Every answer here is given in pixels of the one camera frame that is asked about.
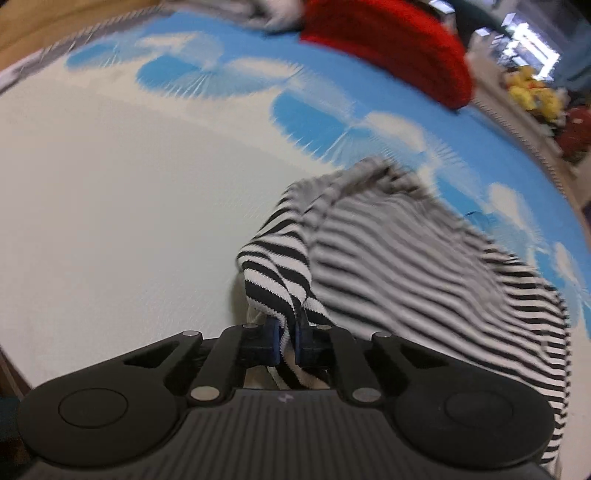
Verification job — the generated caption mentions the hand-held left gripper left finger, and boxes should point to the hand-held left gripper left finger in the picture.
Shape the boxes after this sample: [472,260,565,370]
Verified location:
[121,322,282,408]

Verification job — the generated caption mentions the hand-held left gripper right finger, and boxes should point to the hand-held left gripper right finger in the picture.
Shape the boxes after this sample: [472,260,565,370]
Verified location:
[293,313,468,405]

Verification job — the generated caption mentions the black white striped shirt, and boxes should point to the black white striped shirt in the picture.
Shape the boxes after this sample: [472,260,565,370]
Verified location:
[235,156,579,468]

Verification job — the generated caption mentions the blue white patterned blanket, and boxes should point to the blue white patterned blanket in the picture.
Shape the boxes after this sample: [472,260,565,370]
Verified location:
[0,9,591,402]

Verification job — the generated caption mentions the red knitted cloth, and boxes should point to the red knitted cloth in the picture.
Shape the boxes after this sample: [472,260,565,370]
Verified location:
[299,0,475,110]

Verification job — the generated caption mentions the yellow plush toys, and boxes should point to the yellow plush toys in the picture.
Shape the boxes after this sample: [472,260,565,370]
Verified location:
[503,65,566,123]

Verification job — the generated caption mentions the dark red box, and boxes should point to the dark red box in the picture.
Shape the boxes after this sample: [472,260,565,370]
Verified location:
[558,106,591,163]

